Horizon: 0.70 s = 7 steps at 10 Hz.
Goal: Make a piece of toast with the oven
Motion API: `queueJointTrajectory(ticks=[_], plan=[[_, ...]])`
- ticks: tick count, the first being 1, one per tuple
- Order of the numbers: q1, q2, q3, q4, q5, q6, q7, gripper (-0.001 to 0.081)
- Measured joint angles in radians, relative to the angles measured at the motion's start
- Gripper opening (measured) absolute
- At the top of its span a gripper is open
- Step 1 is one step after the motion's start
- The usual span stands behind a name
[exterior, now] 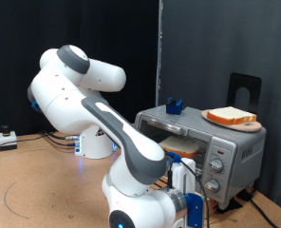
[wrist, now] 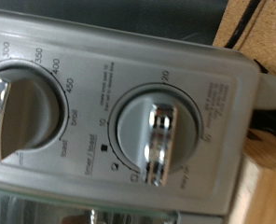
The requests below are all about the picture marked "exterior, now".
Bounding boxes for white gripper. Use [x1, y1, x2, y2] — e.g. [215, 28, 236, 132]
[170, 157, 197, 197]

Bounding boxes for silver oven timer knob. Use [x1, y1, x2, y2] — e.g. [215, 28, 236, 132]
[205, 179, 220, 194]

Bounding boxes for white bread slice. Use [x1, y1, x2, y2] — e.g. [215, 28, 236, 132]
[206, 105, 257, 125]
[158, 135, 201, 160]

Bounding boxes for silver oven temperature knob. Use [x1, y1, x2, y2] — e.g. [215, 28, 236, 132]
[209, 159, 224, 174]

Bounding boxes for silver toaster oven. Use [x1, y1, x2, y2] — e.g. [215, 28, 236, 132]
[134, 104, 268, 211]

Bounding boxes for small round wooden board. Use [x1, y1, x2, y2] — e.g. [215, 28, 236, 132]
[200, 108, 263, 133]

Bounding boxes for black metal bookend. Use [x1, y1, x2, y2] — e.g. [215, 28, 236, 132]
[227, 72, 262, 115]

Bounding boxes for vertical metal pole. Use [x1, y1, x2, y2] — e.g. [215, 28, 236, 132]
[155, 0, 164, 107]

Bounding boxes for emergency stop button box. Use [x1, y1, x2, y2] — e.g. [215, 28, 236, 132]
[0, 124, 18, 152]

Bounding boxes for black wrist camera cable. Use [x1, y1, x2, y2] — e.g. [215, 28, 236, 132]
[164, 151, 211, 228]

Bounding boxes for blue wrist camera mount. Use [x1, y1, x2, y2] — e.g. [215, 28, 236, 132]
[184, 192, 205, 228]

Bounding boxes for black oven power cable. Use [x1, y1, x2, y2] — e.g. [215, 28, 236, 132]
[235, 188, 280, 228]

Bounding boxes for robot base cables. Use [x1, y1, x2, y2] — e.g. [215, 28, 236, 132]
[39, 128, 82, 148]

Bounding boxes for long black hanging cable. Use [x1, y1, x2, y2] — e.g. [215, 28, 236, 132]
[0, 133, 51, 159]

